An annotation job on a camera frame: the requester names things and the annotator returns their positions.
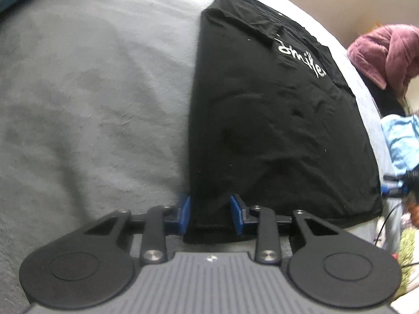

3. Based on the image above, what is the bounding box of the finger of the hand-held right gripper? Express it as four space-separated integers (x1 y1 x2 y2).
381 175 410 198

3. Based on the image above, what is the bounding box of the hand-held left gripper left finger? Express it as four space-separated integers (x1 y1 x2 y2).
83 194 192 265

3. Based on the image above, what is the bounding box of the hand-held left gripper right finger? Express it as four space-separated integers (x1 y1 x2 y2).
230 194 341 265

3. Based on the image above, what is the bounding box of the black printed t-shirt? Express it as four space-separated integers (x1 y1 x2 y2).
183 0 383 245

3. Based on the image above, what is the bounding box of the light blue folded cloth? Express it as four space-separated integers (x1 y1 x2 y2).
381 114 419 177

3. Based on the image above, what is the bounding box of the green patterned mat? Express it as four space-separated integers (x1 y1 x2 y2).
398 227 419 295

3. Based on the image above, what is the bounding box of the pink quilted jacket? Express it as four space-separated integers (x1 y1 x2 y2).
347 24 419 118

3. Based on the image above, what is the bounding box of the grey bed blanket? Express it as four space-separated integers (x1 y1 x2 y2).
0 0 403 314

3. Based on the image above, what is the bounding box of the black cable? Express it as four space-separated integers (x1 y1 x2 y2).
373 203 403 246

